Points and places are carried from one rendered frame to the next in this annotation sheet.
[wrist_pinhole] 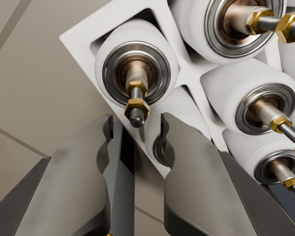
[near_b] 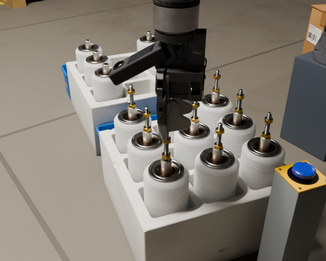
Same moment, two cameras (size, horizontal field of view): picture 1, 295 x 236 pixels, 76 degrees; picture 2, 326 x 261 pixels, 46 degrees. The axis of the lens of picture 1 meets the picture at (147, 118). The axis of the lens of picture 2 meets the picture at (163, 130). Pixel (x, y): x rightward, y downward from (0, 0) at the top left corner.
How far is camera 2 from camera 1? 0.71 m
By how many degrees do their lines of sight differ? 64
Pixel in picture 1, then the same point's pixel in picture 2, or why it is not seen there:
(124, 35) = (145, 173)
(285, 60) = not seen: hidden behind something
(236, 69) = (176, 150)
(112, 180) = (268, 211)
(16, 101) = not seen: outside the picture
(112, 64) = (157, 177)
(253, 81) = (177, 136)
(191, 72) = not seen: hidden behind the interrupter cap
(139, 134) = (227, 201)
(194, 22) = (145, 154)
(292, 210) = not seen: outside the picture
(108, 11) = (135, 204)
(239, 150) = (233, 143)
